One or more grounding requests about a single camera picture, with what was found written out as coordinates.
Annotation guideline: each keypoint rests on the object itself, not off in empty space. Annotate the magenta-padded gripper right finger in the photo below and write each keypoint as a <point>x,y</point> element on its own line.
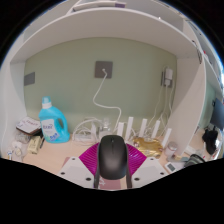
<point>146,168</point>

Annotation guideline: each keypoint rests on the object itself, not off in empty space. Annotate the black computer mouse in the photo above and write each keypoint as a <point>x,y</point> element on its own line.
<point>112,156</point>

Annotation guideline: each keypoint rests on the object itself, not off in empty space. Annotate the clear plastic bags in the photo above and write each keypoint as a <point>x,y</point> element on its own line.
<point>18,145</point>

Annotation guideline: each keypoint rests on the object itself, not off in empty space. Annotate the stack of books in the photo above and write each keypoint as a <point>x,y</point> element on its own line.
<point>28,125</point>

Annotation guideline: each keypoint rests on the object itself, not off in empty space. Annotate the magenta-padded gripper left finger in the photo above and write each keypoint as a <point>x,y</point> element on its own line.
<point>80,168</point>

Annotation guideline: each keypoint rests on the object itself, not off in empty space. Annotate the white remote control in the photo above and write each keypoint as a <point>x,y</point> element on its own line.
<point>173,166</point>

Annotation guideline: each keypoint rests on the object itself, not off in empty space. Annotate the gold foil bag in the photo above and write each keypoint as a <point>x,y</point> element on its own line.
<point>148,146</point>

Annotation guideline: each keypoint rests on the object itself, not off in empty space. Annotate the grey square wall socket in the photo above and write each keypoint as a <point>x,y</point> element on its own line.
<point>103,69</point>

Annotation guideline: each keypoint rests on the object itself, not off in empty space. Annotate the white wall shelf unit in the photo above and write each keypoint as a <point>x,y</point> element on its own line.
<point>110,23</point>

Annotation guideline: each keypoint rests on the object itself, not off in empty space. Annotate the dark grey wall plate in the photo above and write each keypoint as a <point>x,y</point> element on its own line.
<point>29,79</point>

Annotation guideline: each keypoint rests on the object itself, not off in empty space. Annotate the white wall charger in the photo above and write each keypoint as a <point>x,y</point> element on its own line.
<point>168,76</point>

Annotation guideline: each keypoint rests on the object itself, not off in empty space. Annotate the black monitor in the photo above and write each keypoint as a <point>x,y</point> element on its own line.
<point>218,113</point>

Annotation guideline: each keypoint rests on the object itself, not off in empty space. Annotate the small jar with lid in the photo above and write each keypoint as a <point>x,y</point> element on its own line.
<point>171,150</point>

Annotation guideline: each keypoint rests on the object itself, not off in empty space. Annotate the pale yellow small box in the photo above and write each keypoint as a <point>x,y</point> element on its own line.
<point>34,145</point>

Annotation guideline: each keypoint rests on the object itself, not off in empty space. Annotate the white router with antennas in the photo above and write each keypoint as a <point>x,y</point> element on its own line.
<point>130,126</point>

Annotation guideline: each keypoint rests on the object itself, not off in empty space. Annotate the pink printed mouse pad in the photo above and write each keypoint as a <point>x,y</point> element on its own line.
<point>113,184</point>

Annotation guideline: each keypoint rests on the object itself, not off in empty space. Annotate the black cloth bundle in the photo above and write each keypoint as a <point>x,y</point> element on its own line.
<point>210,141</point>

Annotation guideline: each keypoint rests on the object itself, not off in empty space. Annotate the blue detergent bottle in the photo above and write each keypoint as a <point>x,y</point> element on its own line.
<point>51,125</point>

